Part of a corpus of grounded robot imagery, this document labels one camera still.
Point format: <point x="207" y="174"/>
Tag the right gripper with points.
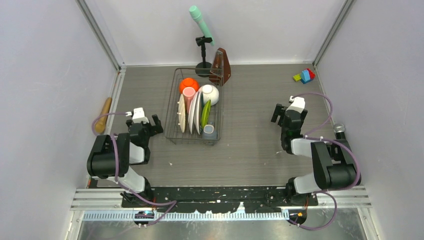
<point x="280" y="110"/>

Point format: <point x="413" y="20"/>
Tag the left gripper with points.
<point x="154" y="129"/>

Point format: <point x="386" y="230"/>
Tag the woven bamboo plate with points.
<point x="181" y="113"/>

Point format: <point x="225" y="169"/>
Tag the white printed round plate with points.
<point x="192" y="112"/>

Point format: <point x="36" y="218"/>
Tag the black wire dish rack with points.
<point x="172" y="130"/>

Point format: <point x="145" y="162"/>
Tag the pink mug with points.
<point x="188" y="95"/>

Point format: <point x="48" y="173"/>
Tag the lime green plate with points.
<point x="205" y="114"/>

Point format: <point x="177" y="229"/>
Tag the orange bowl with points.
<point x="188" y="82"/>

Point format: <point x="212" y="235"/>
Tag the small grey patterned mug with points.
<point x="209" y="132"/>

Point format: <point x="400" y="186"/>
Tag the white bowl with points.
<point x="210" y="92"/>

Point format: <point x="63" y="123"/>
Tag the green rimmed white plate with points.
<point x="197" y="112"/>

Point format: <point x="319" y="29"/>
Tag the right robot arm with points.
<point x="333" y="167"/>

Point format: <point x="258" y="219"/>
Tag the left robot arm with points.
<point x="112" y="157"/>

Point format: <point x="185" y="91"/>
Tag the wooden rolling pin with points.
<point x="100" y="124"/>

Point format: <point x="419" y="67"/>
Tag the colourful toy blocks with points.
<point x="305" y="76"/>

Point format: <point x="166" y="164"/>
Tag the black handheld microphone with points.
<point x="339" y="132"/>

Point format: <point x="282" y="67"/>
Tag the brown metronome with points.
<point x="220" y="68"/>

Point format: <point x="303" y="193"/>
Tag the black microphone stand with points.
<point x="202" y="69"/>

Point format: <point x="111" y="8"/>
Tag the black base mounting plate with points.
<point x="218" y="200"/>

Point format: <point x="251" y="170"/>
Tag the mint green microphone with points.
<point x="197" y="16"/>

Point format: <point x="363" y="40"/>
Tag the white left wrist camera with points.
<point x="137" y="115"/>

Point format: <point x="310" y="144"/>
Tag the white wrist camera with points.
<point x="137" y="115"/>
<point x="297" y="104"/>

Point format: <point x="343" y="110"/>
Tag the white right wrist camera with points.
<point x="297" y="104"/>

